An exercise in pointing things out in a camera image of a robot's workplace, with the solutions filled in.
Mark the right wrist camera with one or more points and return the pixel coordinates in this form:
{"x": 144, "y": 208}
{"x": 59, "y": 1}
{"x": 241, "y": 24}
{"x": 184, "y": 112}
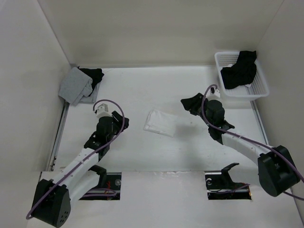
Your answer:
{"x": 214, "y": 94}

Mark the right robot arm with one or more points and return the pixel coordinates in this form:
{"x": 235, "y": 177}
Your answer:
{"x": 276, "y": 171}

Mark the black folded tank top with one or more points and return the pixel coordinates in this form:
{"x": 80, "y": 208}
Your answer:
{"x": 95, "y": 74}

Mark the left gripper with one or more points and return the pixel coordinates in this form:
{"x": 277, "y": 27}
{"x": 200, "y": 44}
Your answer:
{"x": 118, "y": 120}

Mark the black tank top in basket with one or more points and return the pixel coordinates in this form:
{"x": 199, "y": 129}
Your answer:
{"x": 242, "y": 72}

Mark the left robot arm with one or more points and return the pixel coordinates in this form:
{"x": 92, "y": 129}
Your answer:
{"x": 54, "y": 198}

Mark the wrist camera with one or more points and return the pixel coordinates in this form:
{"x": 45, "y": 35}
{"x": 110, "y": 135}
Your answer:
{"x": 102, "y": 111}
{"x": 214, "y": 94}

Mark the grey folded tank top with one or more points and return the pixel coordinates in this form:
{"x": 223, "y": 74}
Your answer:
{"x": 76, "y": 88}

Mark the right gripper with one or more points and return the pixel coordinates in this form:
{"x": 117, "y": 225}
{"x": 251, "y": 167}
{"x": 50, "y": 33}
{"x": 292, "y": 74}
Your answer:
{"x": 192, "y": 103}

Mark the white tank top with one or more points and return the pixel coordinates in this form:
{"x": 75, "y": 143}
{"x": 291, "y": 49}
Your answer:
{"x": 161, "y": 123}

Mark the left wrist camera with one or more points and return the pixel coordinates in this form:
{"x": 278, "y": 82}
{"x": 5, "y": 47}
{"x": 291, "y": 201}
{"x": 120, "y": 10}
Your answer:
{"x": 102, "y": 111}

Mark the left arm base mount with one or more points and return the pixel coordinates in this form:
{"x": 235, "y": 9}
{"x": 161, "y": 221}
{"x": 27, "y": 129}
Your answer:
{"x": 110, "y": 188}

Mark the white plastic basket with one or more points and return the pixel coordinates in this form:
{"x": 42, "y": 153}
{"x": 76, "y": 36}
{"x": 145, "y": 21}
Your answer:
{"x": 258, "y": 88}

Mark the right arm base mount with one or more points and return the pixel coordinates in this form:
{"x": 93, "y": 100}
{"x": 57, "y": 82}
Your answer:
{"x": 220, "y": 185}

